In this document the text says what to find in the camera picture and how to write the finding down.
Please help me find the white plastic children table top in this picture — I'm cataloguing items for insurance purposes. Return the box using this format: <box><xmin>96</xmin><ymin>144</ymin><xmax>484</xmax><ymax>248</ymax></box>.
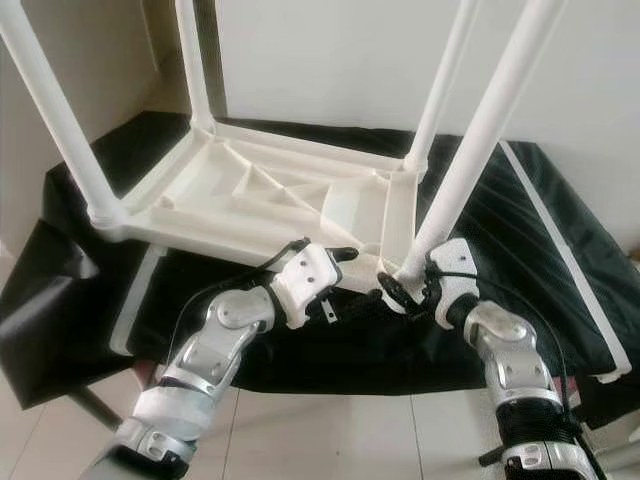
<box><xmin>98</xmin><ymin>118</ymin><xmax>422</xmax><ymax>297</ymax></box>

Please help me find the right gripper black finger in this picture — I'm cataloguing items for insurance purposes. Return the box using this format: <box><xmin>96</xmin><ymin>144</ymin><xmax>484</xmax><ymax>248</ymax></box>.
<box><xmin>376</xmin><ymin>270</ymin><xmax>420</xmax><ymax>314</ymax></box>

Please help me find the black metal table leg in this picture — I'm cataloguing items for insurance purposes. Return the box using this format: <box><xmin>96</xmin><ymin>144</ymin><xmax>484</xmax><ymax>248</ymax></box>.
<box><xmin>70</xmin><ymin>388</ymin><xmax>124</xmax><ymax>432</ymax></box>
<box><xmin>478</xmin><ymin>445</ymin><xmax>507</xmax><ymax>470</ymax></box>

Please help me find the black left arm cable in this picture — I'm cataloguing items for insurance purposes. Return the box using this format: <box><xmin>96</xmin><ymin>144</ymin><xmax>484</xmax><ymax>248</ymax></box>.
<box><xmin>165</xmin><ymin>236</ymin><xmax>312</xmax><ymax>383</ymax></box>

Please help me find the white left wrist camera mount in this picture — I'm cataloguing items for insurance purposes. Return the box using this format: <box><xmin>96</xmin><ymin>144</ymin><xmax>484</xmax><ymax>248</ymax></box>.
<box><xmin>270</xmin><ymin>240</ymin><xmax>344</xmax><ymax>332</ymax></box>

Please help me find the black plastic table cover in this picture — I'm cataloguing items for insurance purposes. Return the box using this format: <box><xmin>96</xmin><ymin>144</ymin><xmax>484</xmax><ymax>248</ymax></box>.
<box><xmin>0</xmin><ymin>110</ymin><xmax>640</xmax><ymax>411</ymax></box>

